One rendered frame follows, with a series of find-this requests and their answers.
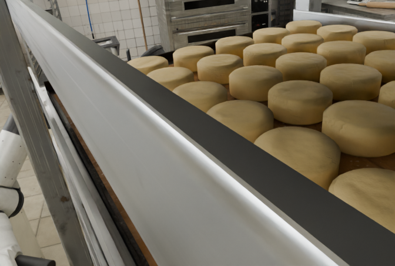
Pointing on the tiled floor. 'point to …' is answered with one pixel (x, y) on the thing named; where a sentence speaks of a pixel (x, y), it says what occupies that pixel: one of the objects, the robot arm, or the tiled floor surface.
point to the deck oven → (210, 4)
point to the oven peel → (140, 10)
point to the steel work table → (387, 14)
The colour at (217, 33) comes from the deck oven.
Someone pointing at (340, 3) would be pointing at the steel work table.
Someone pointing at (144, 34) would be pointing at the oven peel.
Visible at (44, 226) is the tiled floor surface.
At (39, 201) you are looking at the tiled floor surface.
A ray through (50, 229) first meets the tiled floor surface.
